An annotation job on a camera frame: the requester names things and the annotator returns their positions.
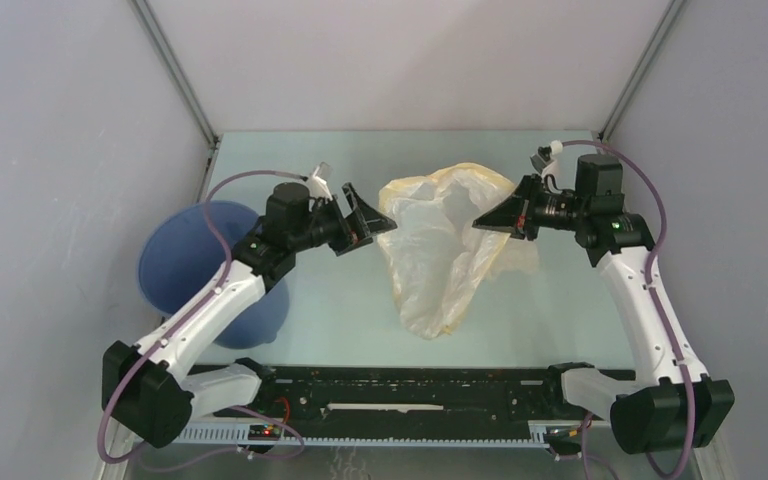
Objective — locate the right corner aluminium post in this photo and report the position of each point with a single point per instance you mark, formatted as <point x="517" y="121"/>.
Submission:
<point x="659" y="37"/>

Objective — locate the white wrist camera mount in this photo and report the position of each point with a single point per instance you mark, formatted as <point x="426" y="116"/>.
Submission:
<point x="547" y="165"/>
<point x="321" y="179"/>

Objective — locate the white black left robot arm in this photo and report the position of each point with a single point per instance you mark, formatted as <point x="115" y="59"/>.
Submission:
<point x="149" y="387"/>

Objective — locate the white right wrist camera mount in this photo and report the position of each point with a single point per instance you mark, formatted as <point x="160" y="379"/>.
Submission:
<point x="547" y="165"/>

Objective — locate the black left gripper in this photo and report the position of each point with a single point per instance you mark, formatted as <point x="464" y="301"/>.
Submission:
<point x="358" y="228"/>

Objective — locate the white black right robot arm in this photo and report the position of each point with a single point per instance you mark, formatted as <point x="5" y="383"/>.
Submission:
<point x="672" y="401"/>

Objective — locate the left corner aluminium post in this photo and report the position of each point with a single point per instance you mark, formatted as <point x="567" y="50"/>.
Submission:
<point x="160" y="42"/>

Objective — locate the translucent yellowish trash bag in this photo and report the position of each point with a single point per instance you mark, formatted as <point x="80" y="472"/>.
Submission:
<point x="436" y="258"/>

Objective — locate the blue plastic trash bin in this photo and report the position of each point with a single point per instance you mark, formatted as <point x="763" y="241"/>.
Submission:
<point x="180" y="258"/>

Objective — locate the light blue slotted cable duct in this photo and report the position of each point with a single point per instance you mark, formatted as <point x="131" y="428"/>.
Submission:
<point x="263" y="434"/>

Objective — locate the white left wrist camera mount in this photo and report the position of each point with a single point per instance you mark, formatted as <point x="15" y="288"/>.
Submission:
<point x="321" y="179"/>

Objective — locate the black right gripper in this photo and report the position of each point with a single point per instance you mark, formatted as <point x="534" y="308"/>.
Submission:
<point x="512" y="214"/>

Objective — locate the corner aluminium post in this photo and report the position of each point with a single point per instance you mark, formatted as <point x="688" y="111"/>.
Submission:
<point x="659" y="37"/>
<point x="160" y="42"/>

